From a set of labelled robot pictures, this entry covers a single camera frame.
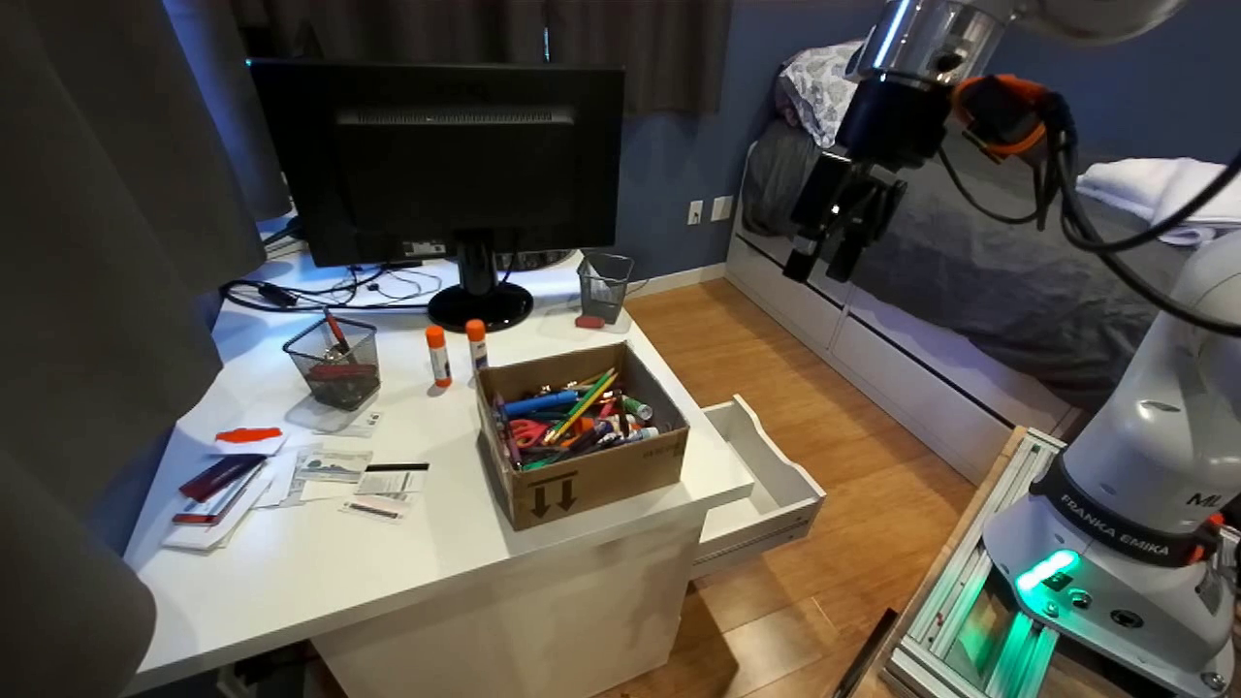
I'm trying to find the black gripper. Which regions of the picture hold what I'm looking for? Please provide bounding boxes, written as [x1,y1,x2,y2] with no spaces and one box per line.
[778,72,959,285]

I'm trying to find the white drawer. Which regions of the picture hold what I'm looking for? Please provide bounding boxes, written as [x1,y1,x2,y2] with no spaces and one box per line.
[689,392,829,577]

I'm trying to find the white drawer cabinet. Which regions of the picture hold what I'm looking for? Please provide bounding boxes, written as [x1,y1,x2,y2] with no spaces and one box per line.
[305,509,709,698]

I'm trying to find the grey patterned pillow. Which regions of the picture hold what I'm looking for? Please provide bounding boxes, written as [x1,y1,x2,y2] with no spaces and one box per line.
[772,36,869,152]

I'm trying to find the bed with grey blanket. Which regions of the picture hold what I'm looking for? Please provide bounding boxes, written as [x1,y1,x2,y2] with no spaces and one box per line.
[722,112,1166,489]

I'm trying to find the empty black mesh cup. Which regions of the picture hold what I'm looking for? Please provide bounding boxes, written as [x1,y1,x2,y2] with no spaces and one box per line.
[576,245,636,328]

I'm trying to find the green yellow pencil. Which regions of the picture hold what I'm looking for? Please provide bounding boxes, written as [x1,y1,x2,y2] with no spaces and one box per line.
[539,368,621,451]

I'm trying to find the white folded bedsheet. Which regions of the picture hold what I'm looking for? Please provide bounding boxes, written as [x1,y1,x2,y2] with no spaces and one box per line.
[1075,155,1241,248]

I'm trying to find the cardboard box of pens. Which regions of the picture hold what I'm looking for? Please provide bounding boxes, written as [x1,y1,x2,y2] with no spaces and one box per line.
[473,338,694,536]

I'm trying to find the blue marker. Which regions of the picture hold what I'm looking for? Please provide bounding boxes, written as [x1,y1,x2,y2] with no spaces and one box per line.
[495,385,581,421]

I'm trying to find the orange capped glue stick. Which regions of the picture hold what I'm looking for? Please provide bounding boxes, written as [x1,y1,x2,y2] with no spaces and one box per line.
[463,314,494,378]
[422,321,458,394]

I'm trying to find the black computer monitor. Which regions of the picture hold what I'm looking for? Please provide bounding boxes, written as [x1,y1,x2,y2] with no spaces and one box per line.
[248,54,629,334]

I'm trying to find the red pen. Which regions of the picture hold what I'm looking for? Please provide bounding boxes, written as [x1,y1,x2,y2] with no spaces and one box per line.
[321,305,358,361]

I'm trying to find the white card with black strip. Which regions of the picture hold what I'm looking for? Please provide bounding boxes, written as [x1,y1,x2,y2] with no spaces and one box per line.
[347,458,435,522]

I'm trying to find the black mesh cup with pens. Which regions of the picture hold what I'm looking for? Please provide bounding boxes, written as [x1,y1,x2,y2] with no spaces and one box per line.
[281,310,385,414]

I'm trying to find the white paper cards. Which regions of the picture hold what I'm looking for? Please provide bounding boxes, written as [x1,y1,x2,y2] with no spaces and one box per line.
[287,436,382,510]

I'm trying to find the small orange flat item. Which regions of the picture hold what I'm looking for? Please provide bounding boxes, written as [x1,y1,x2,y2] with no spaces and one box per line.
[210,421,287,451]

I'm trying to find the dark red booklet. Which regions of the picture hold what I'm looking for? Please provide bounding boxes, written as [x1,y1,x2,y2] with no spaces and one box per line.
[176,451,270,526]

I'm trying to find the white paper stack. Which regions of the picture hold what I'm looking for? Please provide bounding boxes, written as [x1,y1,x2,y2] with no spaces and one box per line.
[157,452,282,558]

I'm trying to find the dark grey curtain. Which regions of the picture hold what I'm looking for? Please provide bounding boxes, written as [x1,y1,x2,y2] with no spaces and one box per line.
[0,0,269,698]

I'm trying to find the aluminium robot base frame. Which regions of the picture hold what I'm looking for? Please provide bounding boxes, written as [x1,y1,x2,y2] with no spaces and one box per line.
[884,421,1241,698]

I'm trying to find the black desk power cable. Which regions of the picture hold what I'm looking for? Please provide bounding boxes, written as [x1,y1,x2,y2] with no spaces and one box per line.
[219,263,392,316]

